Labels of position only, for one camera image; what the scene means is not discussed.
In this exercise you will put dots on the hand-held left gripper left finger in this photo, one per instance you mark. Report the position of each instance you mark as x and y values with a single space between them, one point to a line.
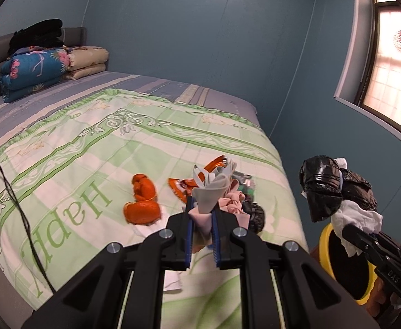
188 243

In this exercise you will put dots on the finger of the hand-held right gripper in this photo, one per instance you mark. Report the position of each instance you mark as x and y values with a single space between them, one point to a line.
361 241

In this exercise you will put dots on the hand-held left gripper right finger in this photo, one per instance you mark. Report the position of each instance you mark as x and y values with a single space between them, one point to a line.
215 243

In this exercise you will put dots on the large white tissue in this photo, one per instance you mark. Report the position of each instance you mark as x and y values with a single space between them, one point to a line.
358 217

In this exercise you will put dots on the yellow bin with black liner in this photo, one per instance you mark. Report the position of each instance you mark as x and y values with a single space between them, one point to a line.
324 250

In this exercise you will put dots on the pink tissue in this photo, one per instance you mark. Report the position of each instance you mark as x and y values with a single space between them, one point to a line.
234 203

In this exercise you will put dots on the small black bag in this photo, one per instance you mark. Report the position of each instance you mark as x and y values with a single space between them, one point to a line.
255 216

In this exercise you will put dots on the grey and pink cloth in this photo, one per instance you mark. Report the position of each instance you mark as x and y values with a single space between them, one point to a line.
210 192

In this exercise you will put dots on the orange snack wrapper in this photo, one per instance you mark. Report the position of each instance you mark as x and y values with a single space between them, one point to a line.
183 186

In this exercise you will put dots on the clear green plastic wrapper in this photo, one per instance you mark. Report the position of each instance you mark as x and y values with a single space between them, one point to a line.
246 186

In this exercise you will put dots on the large black plastic bag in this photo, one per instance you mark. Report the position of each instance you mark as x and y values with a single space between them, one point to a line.
322 186

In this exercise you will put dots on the person's right hand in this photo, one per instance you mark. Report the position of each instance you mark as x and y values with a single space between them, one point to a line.
380 303

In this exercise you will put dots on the green printed blanket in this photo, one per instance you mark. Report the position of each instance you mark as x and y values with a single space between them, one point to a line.
83 164

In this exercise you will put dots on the window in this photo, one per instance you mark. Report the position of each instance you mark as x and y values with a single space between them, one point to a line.
392 75

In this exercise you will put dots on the beige folded pillows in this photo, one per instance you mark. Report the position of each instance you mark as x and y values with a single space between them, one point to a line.
87 60

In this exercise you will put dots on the blue floral folded quilt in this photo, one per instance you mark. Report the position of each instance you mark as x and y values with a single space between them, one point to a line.
32 70

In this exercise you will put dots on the pile of black clothes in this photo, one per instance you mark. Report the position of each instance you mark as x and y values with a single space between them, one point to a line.
37 36

